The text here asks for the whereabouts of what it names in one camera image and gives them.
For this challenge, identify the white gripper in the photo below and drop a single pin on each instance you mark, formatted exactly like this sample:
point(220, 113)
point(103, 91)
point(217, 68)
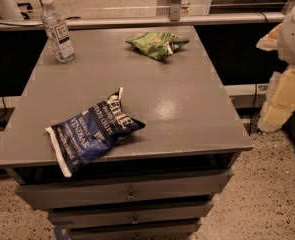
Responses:
point(294, 37)

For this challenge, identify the green jalapeno chip bag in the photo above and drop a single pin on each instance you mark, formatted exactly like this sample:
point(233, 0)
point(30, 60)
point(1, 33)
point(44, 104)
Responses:
point(157, 45)

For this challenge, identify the blue kettle chip bag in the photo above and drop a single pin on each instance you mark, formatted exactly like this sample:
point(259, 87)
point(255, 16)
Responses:
point(90, 134)

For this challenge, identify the grey drawer cabinet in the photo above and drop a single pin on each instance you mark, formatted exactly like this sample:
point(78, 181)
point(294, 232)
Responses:
point(117, 146)

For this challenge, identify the middle grey drawer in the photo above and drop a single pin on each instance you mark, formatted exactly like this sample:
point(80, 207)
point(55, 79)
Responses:
point(130, 214)

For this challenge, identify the grey drawer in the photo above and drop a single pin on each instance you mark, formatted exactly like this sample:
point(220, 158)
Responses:
point(135, 232)
point(126, 189)
point(130, 214)

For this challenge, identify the bottom grey drawer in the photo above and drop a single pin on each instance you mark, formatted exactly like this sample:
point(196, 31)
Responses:
point(135, 232)

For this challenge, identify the clear plastic water bottle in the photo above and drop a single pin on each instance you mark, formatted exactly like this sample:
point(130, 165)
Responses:
point(57, 32)

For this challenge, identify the top grey drawer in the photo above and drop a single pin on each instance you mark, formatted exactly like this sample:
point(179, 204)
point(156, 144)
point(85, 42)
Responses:
point(126, 189)

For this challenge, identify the grey metal rail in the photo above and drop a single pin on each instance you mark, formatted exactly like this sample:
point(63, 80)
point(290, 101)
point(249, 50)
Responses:
point(138, 22)

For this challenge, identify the metal vertical bracket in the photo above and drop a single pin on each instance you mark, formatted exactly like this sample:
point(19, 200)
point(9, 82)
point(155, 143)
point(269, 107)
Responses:
point(175, 10)

